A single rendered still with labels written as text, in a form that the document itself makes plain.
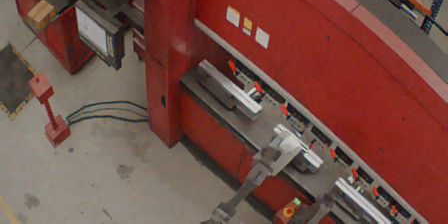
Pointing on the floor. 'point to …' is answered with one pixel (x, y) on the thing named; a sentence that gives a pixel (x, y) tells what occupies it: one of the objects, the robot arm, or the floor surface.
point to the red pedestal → (56, 129)
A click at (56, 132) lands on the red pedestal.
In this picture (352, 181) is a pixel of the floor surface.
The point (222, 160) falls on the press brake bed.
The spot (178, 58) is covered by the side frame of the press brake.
